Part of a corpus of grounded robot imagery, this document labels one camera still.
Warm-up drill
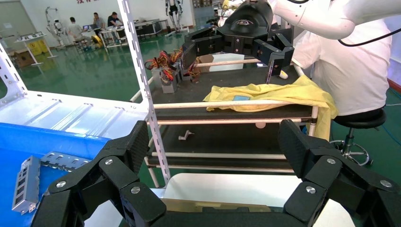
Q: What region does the person in white shirt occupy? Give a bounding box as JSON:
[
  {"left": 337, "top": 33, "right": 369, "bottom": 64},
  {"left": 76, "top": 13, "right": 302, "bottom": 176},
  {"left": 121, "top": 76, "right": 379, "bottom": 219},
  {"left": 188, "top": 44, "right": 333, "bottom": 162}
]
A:
[{"left": 292, "top": 19, "right": 393, "bottom": 117}]

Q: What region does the black round stool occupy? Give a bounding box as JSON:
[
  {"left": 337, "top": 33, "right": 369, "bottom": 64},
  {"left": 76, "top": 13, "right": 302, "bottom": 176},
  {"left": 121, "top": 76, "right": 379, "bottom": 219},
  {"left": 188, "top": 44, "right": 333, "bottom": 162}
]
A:
[{"left": 329, "top": 109, "right": 387, "bottom": 166}]

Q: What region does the seated person in grey shirt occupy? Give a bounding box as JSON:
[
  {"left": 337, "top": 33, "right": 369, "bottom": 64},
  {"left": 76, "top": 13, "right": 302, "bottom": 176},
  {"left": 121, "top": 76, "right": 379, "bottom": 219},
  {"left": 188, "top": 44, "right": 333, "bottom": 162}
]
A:
[{"left": 68, "top": 16, "right": 85, "bottom": 41}]

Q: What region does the seated person in striped shirt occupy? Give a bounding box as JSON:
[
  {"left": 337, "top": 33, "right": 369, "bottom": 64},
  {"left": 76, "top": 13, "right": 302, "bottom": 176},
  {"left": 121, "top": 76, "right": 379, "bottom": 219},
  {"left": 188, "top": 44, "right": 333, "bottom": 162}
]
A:
[{"left": 92, "top": 12, "right": 106, "bottom": 32}]

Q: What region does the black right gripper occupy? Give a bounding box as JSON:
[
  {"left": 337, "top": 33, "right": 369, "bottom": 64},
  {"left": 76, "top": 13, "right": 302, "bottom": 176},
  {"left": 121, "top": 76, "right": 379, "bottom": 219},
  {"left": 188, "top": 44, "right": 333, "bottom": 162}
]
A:
[{"left": 181, "top": 0, "right": 295, "bottom": 85}]

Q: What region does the white stand table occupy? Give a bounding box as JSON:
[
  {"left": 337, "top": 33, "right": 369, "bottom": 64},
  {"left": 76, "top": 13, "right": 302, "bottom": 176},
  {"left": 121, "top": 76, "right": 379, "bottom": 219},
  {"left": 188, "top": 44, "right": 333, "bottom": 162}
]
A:
[{"left": 14, "top": 31, "right": 59, "bottom": 66}]

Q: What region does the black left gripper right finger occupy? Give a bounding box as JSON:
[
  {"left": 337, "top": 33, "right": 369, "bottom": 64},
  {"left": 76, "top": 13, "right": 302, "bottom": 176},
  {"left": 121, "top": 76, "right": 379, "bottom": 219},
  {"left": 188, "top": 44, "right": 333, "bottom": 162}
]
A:
[{"left": 278, "top": 119, "right": 401, "bottom": 227}]

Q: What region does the grey electronics box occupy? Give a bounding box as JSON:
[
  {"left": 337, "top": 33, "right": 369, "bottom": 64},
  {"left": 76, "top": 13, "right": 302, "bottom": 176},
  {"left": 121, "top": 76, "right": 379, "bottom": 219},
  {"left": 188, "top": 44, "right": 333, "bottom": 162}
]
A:
[{"left": 151, "top": 66, "right": 182, "bottom": 94}]

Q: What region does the coloured wire bundle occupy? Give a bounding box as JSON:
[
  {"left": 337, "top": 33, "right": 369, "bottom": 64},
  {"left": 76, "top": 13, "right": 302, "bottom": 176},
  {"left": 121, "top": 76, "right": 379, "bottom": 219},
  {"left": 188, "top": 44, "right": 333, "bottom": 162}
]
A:
[{"left": 144, "top": 49, "right": 201, "bottom": 83}]

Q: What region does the yellow floor sign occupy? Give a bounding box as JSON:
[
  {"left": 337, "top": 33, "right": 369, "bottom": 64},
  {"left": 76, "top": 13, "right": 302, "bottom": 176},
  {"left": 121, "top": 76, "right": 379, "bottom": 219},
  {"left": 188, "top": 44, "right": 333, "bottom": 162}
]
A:
[{"left": 26, "top": 39, "right": 48, "bottom": 57}]

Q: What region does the brown cardboard box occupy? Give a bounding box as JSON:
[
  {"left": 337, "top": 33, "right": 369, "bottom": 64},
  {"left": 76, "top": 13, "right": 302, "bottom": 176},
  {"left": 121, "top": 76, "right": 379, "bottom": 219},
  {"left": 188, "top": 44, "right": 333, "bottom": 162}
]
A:
[{"left": 13, "top": 49, "right": 35, "bottom": 68}]

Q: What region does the yellow cloth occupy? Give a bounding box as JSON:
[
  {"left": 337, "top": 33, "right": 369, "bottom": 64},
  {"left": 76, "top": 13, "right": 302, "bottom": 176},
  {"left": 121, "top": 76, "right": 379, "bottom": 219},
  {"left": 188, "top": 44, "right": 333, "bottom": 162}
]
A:
[{"left": 203, "top": 74, "right": 340, "bottom": 141}]

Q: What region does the grey slotted metal bracket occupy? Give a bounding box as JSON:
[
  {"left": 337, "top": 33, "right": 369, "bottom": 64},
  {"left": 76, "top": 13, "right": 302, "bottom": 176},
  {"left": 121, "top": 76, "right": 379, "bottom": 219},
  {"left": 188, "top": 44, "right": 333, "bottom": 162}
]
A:
[
  {"left": 41, "top": 151, "right": 91, "bottom": 172},
  {"left": 12, "top": 156, "right": 41, "bottom": 216}
]

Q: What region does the white metal shelf rack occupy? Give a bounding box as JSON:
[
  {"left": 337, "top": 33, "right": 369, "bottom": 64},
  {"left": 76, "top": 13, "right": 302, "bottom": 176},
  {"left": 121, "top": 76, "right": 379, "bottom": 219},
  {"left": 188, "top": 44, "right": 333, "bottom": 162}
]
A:
[{"left": 0, "top": 0, "right": 171, "bottom": 189}]

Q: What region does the white humanoid robot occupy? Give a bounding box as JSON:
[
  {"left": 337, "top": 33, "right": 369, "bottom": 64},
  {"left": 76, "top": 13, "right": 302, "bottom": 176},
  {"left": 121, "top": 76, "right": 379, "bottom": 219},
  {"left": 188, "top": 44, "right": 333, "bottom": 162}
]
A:
[
  {"left": 164, "top": 0, "right": 185, "bottom": 34},
  {"left": 45, "top": 7, "right": 68, "bottom": 48}
]

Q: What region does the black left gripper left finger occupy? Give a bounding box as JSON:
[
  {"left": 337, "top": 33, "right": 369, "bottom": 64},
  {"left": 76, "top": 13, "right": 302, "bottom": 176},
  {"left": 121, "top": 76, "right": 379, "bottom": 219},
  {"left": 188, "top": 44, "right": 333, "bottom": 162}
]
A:
[{"left": 30, "top": 120, "right": 167, "bottom": 227}]

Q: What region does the seated person in dark shirt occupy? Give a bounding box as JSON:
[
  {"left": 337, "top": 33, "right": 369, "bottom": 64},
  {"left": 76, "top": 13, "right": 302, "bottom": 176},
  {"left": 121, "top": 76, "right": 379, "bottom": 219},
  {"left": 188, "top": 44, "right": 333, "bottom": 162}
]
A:
[{"left": 107, "top": 12, "right": 123, "bottom": 28}]

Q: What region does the pipe frame cart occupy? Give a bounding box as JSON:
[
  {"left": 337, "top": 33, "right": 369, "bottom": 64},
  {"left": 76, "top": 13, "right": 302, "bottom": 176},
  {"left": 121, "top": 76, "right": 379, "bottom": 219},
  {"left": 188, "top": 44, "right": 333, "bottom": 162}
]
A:
[{"left": 130, "top": 58, "right": 320, "bottom": 189}]

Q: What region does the blue plastic bin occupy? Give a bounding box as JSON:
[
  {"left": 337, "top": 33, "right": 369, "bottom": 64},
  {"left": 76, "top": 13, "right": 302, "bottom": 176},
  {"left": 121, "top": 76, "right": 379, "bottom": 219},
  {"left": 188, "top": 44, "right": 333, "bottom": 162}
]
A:
[{"left": 0, "top": 122, "right": 110, "bottom": 227}]

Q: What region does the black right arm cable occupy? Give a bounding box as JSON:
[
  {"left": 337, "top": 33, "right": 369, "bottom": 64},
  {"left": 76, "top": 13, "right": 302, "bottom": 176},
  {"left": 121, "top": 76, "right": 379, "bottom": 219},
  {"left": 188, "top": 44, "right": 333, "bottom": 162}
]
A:
[{"left": 337, "top": 28, "right": 401, "bottom": 48}]

